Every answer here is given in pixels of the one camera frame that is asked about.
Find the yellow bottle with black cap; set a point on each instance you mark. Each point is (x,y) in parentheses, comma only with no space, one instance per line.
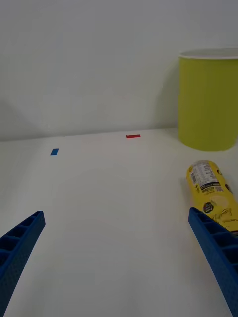
(210,188)

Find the yellow-green plastic bin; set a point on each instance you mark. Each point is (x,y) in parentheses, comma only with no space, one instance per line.
(208,104)

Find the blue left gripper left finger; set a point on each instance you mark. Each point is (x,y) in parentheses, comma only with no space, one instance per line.
(17,247)

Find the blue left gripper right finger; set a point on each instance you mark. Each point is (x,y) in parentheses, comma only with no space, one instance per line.
(220,250)

